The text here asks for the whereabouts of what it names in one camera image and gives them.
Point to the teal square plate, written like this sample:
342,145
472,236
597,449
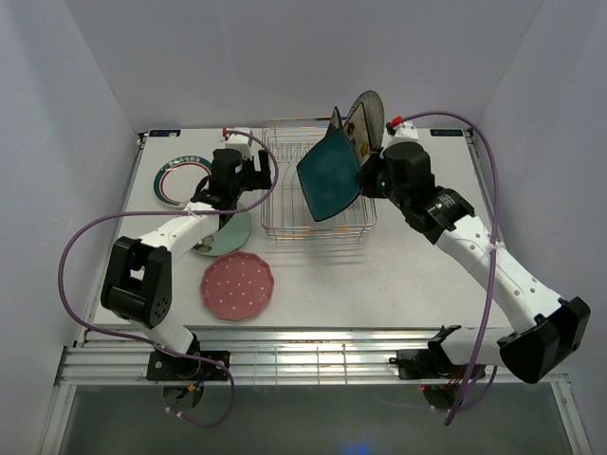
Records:
327,175

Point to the mint green flower plate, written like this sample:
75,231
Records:
228,238

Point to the right blue table label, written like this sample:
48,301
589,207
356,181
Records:
439,132

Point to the left blue table label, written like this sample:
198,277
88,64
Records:
164,133

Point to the blue table label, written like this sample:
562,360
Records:
164,133
439,132

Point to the cream floral square plate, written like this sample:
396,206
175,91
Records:
356,131

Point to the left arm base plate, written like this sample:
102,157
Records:
162,368

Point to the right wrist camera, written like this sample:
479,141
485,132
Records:
399,130

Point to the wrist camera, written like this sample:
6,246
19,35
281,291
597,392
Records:
399,130
240,142

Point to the black floral square plate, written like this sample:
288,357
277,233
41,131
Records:
334,123

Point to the speckled round plate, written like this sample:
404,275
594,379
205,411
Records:
374,111

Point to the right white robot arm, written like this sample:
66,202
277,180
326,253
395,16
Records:
544,327

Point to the wire dish rack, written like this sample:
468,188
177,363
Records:
285,215

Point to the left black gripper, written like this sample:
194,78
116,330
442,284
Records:
259,179

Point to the white plate green rim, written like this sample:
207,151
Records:
176,181

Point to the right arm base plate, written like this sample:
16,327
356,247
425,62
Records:
426,364

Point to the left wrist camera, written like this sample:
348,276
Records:
240,142

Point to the pink dotted plate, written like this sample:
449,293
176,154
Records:
237,286

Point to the aluminium frame rails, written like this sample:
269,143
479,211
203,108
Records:
339,309

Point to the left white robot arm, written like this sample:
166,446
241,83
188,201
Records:
138,283

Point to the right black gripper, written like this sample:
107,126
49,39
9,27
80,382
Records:
365,175

